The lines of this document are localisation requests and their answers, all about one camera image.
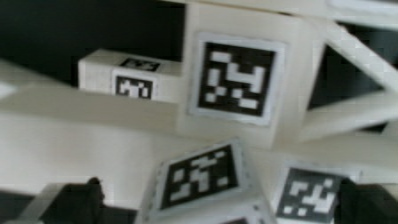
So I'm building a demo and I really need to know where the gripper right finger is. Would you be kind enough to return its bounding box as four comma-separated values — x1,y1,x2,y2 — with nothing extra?
334,179,398,224

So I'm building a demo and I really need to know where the white tagged cube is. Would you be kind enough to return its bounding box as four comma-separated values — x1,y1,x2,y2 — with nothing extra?
135,138,277,224

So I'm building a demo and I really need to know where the white chair leg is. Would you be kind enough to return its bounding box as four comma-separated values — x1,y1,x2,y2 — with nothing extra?
78,49,181,103

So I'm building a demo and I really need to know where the white chair seat part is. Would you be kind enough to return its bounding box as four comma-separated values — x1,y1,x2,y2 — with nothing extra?
0,59,176,208

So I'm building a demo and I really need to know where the white chair back part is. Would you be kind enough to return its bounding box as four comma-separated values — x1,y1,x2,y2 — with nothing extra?
171,0,398,224

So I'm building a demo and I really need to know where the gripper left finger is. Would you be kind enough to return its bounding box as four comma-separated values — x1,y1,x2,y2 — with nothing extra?
14,177,105,224

